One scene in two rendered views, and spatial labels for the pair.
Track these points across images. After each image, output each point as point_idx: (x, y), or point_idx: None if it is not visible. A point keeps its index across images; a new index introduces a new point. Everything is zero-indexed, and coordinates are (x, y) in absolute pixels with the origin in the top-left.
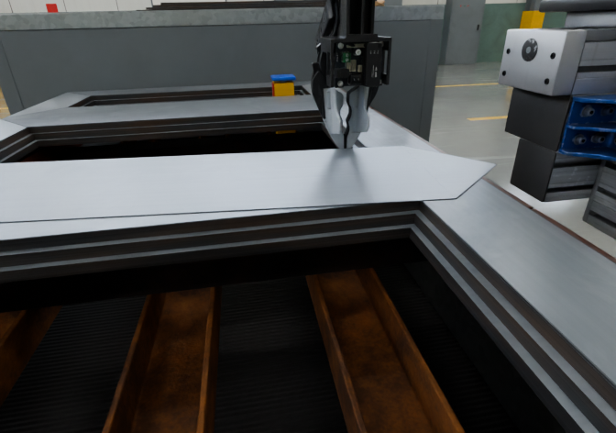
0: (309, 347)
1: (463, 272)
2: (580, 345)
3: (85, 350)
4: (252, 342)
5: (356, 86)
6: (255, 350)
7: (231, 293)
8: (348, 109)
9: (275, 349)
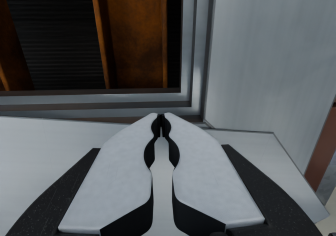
0: None
1: None
2: None
3: None
4: (84, 67)
5: (212, 231)
6: (87, 76)
7: None
8: (178, 155)
9: (102, 76)
